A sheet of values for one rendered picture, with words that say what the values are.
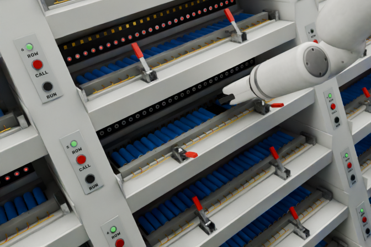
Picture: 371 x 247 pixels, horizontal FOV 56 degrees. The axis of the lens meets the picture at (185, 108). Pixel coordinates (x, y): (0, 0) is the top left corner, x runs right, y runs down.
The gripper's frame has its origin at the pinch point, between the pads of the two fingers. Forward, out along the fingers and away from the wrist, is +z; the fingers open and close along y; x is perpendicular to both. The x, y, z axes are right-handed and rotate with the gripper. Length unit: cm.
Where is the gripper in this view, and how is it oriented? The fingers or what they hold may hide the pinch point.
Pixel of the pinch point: (228, 96)
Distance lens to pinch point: 94.5
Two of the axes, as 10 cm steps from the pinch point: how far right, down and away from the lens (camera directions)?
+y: -8.0, 4.0, -4.4
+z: -4.1, 1.7, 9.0
